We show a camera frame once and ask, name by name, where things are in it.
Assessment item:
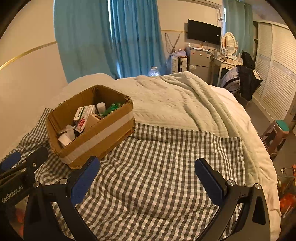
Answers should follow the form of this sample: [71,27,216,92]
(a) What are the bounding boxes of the clear plastic bottle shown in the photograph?
[66,125,76,141]

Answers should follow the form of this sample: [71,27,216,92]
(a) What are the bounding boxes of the red white small box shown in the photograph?
[75,114,89,133]

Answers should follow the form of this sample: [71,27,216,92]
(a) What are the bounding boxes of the white green medicine box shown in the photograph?
[73,104,97,124]

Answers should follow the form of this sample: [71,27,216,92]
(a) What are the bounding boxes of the small brown cardboard box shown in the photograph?
[84,113,102,132]

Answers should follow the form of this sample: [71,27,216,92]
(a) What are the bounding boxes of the white tape roll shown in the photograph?
[96,102,106,115]

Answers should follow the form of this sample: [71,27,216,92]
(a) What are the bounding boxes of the green snack packet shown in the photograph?
[101,103,122,116]

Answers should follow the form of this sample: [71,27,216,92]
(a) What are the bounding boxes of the wooden stool green cushion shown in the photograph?
[260,120,290,160]

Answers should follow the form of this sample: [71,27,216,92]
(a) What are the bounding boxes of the grey white checkered cloth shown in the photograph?
[4,107,246,241]

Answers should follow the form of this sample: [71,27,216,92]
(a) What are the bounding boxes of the dark clothes on chair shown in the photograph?
[218,51,263,102]

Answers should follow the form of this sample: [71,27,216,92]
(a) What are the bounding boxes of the pale green knitted blanket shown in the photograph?
[48,72,281,240]

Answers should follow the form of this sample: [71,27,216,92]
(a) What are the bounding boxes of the clear water jug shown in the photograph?
[147,66,160,77]

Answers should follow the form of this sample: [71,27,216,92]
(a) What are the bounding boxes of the teal window curtain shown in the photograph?
[53,1,166,82]

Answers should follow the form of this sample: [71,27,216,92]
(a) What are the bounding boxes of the white dressing table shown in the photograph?
[210,57,243,86]

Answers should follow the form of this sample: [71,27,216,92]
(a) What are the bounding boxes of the grey cabinet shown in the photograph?
[186,48,211,84]

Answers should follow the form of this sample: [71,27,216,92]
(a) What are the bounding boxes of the white suitcase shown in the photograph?
[171,55,188,74]

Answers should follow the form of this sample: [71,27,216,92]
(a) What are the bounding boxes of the white louvered wardrobe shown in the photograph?
[253,21,295,124]

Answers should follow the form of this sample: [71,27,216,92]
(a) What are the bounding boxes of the oval white mirror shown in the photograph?
[221,32,237,55]

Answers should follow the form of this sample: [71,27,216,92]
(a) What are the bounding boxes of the teal side curtain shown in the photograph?
[223,0,253,55]

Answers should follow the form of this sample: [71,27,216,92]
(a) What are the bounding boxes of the black wall television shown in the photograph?
[187,20,221,45]

